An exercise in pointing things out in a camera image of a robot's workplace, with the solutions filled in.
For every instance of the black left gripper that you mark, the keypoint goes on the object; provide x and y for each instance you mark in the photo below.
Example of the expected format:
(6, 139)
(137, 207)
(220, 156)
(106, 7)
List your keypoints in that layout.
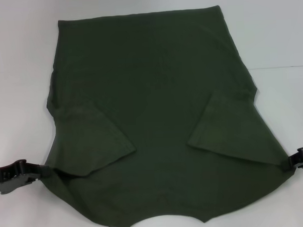
(6, 180)

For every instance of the dark green shirt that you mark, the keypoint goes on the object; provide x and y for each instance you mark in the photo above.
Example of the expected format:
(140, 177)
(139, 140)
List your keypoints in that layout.
(153, 93)

